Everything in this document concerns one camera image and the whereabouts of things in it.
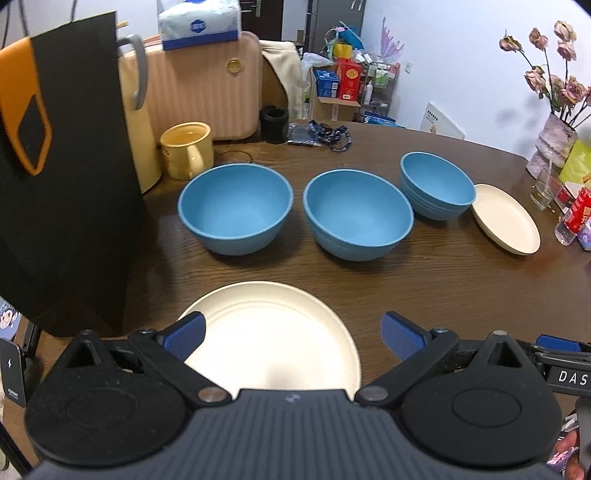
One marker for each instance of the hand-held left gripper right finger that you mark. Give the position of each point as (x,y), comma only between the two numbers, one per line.
(401,337)

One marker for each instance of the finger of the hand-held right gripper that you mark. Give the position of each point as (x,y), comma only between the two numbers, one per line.
(556,343)
(561,357)

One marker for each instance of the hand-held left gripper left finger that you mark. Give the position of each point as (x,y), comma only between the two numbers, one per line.
(184,334)

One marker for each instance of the cream plate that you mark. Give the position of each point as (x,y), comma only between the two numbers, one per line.
(272,341)
(505,217)

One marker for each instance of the blue bowl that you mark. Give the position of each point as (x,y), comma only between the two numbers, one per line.
(358,212)
(235,207)
(436,184)

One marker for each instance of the person's right hand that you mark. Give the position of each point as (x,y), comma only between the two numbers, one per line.
(572,461)

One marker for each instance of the purple tissue pack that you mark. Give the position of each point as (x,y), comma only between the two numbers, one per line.
(586,237)

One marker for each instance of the red label water bottle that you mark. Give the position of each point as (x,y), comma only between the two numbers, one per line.
(575,217)

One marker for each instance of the small red box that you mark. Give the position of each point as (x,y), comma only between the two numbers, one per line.
(568,196)

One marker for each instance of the drinking glass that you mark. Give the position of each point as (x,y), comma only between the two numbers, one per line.
(547,189)

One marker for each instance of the white straw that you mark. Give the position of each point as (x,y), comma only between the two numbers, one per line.
(550,171)

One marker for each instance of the black paper bag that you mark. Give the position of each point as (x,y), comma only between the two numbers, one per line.
(69,207)

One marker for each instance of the black power bank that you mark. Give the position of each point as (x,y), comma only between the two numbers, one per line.
(11,374)

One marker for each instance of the printed cartoon card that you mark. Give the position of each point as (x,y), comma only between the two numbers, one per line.
(7,319)

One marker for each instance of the yellow mug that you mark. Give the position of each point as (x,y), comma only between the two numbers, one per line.
(184,152)

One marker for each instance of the yellow green snack box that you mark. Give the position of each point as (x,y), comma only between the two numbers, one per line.
(579,159)

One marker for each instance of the mottled ceramic vase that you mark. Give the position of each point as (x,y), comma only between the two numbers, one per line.
(551,143)

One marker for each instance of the cream thermos jug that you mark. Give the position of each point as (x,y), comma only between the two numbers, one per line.
(138,138)

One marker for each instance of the blue printed packet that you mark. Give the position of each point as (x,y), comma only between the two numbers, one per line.
(378,120)

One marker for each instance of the white sign board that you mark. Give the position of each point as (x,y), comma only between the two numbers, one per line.
(443,121)

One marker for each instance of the dark plastic pouch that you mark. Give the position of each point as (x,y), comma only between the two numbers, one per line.
(299,134)

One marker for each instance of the black cylindrical cup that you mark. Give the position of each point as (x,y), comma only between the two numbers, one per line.
(274,123)

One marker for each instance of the cardboard box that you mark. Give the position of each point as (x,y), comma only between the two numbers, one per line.
(334,110)

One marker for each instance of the pink suitcase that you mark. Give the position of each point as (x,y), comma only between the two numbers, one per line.
(198,87)

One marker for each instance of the metal storage rack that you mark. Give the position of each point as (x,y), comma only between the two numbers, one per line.
(381,83)

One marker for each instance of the wooden chair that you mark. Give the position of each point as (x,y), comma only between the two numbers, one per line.
(272,87)

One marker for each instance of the red carton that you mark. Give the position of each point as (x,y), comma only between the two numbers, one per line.
(349,78)

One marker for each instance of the dried pink roses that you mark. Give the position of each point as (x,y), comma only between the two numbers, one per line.
(554,78)

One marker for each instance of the blue carton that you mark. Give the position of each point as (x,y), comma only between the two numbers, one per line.
(325,83)

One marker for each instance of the beige cloth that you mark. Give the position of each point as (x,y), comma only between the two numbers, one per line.
(286,69)

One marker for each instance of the white plastic bag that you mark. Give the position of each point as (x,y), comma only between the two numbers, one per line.
(311,62)

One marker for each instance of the blue shopping bag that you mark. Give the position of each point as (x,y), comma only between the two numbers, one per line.
(341,37)

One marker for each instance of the white blue tissue pack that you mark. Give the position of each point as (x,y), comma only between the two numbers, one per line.
(198,23)

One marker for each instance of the grey refrigerator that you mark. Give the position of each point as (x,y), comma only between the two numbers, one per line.
(332,14)

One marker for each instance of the purple wall decoration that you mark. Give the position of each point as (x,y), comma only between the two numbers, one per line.
(390,44)

